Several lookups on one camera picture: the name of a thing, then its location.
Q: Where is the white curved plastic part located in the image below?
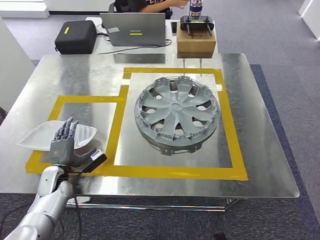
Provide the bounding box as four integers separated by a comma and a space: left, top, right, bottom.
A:
17, 119, 97, 153

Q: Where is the black remote controller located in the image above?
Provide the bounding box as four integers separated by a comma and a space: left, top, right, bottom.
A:
180, 15, 215, 37

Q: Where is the person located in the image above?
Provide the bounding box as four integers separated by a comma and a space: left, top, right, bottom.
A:
119, 0, 191, 15

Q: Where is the white partition panel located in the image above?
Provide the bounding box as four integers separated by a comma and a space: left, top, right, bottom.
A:
0, 16, 35, 114

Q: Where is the metal workbench table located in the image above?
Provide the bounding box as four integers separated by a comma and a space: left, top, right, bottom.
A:
0, 52, 300, 213

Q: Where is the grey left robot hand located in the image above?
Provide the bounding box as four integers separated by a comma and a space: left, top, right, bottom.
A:
49, 116, 97, 168

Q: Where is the grey wheel hubcap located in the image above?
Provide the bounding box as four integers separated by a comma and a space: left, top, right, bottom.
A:
134, 75, 220, 157

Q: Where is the grey laptop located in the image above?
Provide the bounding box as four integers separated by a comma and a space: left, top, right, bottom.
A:
100, 12, 167, 47

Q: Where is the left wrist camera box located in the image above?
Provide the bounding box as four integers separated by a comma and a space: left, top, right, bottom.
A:
81, 149, 108, 174

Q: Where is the black zip case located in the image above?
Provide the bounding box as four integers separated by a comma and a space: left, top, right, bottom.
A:
54, 19, 97, 56

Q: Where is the dark blue floor mat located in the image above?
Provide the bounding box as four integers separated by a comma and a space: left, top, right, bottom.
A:
214, 63, 320, 240

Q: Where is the white desk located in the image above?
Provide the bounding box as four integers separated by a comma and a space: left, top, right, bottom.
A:
85, 16, 219, 56

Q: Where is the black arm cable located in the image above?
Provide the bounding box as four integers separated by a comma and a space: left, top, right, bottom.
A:
70, 172, 83, 240

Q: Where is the brown cardboard box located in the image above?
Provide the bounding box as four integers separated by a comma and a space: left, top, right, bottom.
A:
176, 28, 217, 60

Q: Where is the clear drink bottle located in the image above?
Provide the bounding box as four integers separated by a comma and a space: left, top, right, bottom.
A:
189, 0, 204, 21

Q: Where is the yellow tape on workbench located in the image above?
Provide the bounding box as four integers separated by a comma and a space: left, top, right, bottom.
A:
25, 67, 248, 182

